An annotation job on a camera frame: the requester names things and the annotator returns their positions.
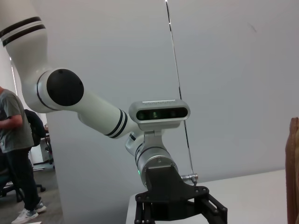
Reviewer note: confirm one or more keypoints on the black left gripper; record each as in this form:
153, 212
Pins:
163, 179

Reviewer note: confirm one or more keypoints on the khaki fabric food bag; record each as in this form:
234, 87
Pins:
293, 163

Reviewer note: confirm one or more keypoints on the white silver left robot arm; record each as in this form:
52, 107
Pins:
98, 105

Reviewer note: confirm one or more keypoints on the white office cabinet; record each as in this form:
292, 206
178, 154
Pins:
38, 154

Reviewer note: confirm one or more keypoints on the seated person in dark top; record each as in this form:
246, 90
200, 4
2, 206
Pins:
35, 126

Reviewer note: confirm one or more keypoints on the person in grey shirt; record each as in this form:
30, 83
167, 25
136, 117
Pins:
11, 121

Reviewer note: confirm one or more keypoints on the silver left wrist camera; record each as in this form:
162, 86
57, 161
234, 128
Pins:
161, 114

